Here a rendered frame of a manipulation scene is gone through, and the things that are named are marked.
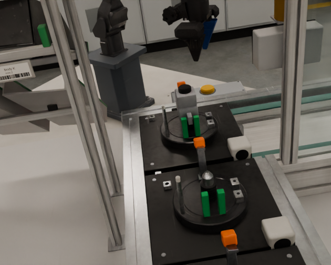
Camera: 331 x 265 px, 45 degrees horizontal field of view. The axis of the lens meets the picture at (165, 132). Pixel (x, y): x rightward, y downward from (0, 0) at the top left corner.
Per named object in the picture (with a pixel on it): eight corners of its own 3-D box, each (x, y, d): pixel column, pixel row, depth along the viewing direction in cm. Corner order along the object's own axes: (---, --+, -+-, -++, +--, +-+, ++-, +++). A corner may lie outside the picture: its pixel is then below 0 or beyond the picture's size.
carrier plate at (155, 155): (140, 122, 109) (138, 115, 108) (227, 108, 109) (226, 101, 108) (145, 178, 89) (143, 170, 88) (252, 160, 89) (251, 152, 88)
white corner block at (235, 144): (227, 152, 93) (226, 137, 91) (246, 149, 93) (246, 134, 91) (232, 164, 89) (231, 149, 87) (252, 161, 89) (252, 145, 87)
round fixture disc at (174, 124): (158, 122, 104) (157, 115, 103) (212, 113, 104) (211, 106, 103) (164, 154, 92) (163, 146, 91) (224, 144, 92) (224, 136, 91)
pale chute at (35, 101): (59, 125, 106) (59, 109, 106) (107, 122, 104) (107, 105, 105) (1, 95, 78) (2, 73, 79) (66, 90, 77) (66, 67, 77)
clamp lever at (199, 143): (198, 174, 80) (193, 138, 79) (208, 173, 80) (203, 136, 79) (200, 180, 77) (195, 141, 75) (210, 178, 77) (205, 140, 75)
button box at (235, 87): (173, 109, 123) (170, 91, 119) (240, 98, 123) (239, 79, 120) (175, 120, 117) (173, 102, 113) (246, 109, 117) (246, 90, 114)
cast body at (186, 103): (176, 108, 98) (173, 82, 94) (194, 105, 98) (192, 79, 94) (181, 126, 90) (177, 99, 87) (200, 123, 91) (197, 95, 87)
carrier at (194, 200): (145, 182, 87) (136, 135, 81) (254, 164, 88) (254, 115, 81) (154, 275, 67) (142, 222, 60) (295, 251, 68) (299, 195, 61)
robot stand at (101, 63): (125, 93, 144) (114, 40, 133) (155, 102, 136) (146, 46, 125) (95, 112, 135) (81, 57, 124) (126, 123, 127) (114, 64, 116)
